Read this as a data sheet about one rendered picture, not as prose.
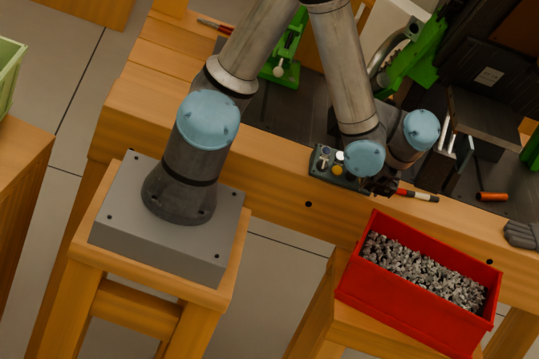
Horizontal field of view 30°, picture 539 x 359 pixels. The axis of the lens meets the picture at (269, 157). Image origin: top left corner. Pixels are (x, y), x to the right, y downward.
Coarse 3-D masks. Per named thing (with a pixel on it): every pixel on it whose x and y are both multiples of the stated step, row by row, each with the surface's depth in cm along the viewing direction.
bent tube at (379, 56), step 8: (408, 24) 241; (416, 24) 242; (424, 24) 242; (400, 32) 244; (408, 32) 240; (416, 32) 242; (392, 40) 249; (400, 40) 247; (416, 40) 241; (384, 48) 251; (392, 48) 251; (376, 56) 251; (384, 56) 252; (368, 64) 252; (376, 64) 251; (368, 72) 250; (376, 72) 251
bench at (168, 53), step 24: (144, 24) 266; (168, 24) 271; (192, 24) 276; (144, 48) 254; (168, 48) 260; (192, 48) 264; (144, 72) 244; (168, 72) 249; (192, 72) 253; (168, 96) 239; (96, 168) 231; (72, 216) 238; (48, 288) 250; (48, 312) 253; (504, 336) 325; (528, 336) 322
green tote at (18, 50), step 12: (0, 36) 218; (0, 48) 218; (12, 48) 218; (24, 48) 217; (0, 60) 220; (12, 60) 211; (0, 72) 221; (12, 72) 214; (0, 84) 204; (12, 84) 218; (0, 96) 210; (0, 108) 216; (0, 120) 219
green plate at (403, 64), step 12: (432, 24) 238; (444, 24) 231; (420, 36) 240; (432, 36) 233; (408, 48) 243; (420, 48) 235; (432, 48) 235; (396, 60) 246; (408, 60) 238; (420, 60) 237; (432, 60) 237; (396, 72) 241; (408, 72) 239; (420, 72) 238; (432, 72) 238; (420, 84) 240
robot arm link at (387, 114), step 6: (378, 102) 197; (378, 108) 195; (384, 108) 196; (390, 108) 197; (396, 108) 198; (378, 114) 193; (384, 114) 195; (390, 114) 196; (396, 114) 196; (384, 120) 193; (390, 120) 195; (396, 120) 196; (384, 126) 192; (390, 126) 195; (396, 126) 196; (390, 132) 196; (390, 138) 197
